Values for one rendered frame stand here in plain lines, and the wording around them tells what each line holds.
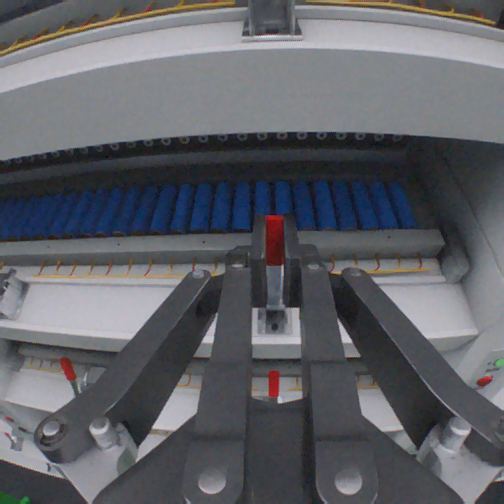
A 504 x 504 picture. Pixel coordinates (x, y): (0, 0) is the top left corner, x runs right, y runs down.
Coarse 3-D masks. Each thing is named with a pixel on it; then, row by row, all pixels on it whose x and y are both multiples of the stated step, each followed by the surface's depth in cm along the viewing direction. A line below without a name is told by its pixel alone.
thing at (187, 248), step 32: (0, 256) 27; (32, 256) 27; (64, 256) 27; (96, 256) 27; (128, 256) 27; (160, 256) 27; (192, 256) 27; (320, 256) 27; (352, 256) 27; (384, 256) 27; (416, 256) 26
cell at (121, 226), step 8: (128, 192) 32; (136, 192) 32; (128, 200) 31; (136, 200) 31; (128, 208) 30; (136, 208) 31; (120, 216) 29; (128, 216) 30; (120, 224) 29; (128, 224) 29; (112, 232) 29; (120, 232) 29; (128, 232) 29
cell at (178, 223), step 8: (184, 184) 32; (184, 192) 31; (192, 192) 31; (176, 200) 31; (184, 200) 30; (192, 200) 31; (176, 208) 30; (184, 208) 30; (176, 216) 29; (184, 216) 29; (176, 224) 28; (184, 224) 29; (168, 232) 29; (184, 232) 28
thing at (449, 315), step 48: (432, 192) 30; (480, 240) 22; (48, 288) 27; (96, 288) 27; (144, 288) 27; (384, 288) 25; (432, 288) 25; (480, 288) 22; (0, 336) 28; (48, 336) 26; (96, 336) 24; (288, 336) 24; (432, 336) 22
